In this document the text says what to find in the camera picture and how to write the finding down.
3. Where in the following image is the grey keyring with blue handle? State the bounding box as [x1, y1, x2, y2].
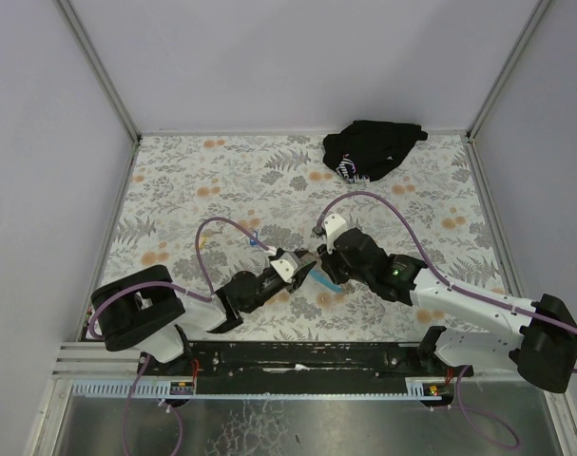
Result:
[302, 253, 356, 295]

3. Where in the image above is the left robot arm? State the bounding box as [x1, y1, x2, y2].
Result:
[87, 250, 317, 364]

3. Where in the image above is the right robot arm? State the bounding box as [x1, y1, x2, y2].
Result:
[313, 225, 577, 393]

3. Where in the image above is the blue key tag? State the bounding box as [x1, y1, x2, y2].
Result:
[240, 230, 261, 247]

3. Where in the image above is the floral table mat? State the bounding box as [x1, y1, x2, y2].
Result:
[81, 132, 539, 344]

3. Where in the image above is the black cloth bag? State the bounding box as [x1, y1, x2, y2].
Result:
[322, 120, 428, 183]

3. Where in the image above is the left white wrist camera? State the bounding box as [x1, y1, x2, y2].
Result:
[269, 252, 300, 283]

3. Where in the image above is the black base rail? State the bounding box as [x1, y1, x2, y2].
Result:
[144, 341, 458, 389]

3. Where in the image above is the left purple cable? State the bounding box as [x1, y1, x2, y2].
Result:
[87, 217, 279, 456]

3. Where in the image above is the purple cable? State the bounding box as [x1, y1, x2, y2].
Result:
[87, 217, 279, 456]
[316, 191, 577, 451]

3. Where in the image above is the white cable duct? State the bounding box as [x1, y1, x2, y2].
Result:
[72, 378, 452, 406]

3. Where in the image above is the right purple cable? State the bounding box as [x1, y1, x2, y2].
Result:
[316, 191, 577, 451]

